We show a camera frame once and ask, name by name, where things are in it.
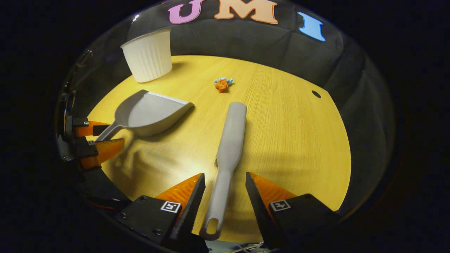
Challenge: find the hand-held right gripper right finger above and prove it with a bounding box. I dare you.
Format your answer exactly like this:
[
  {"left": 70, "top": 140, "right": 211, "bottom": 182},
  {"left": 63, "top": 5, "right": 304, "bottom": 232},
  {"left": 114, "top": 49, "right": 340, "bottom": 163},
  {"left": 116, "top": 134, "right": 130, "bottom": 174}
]
[{"left": 245, "top": 172, "right": 341, "bottom": 252}]

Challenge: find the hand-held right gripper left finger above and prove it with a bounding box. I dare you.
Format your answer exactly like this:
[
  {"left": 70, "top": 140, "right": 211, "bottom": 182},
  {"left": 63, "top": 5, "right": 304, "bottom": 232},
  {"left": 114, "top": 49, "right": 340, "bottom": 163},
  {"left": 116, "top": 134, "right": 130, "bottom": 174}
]
[{"left": 118, "top": 173, "right": 208, "bottom": 253}]

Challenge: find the small grey dustpan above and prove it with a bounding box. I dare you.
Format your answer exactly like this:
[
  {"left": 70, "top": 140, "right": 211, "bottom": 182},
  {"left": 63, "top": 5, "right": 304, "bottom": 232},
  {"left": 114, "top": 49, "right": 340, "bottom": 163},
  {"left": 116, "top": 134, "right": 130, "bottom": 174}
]
[{"left": 94, "top": 89, "right": 195, "bottom": 142}]

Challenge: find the small grey broom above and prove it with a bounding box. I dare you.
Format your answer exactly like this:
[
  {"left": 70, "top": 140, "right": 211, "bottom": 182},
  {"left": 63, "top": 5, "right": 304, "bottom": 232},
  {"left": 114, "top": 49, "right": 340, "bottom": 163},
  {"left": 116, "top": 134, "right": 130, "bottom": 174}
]
[{"left": 199, "top": 102, "right": 248, "bottom": 241}]

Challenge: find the white ribbed garbage bin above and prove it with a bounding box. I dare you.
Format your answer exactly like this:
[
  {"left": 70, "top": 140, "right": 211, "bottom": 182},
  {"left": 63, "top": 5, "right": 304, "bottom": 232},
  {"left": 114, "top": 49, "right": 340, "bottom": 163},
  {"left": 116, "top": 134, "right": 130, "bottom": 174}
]
[{"left": 120, "top": 28, "right": 173, "bottom": 83}]

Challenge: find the orange blue paper trash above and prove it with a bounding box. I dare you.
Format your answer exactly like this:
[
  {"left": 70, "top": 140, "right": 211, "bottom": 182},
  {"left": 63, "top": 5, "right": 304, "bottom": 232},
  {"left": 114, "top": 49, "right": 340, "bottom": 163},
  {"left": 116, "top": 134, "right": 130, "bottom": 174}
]
[{"left": 214, "top": 77, "right": 235, "bottom": 93}]

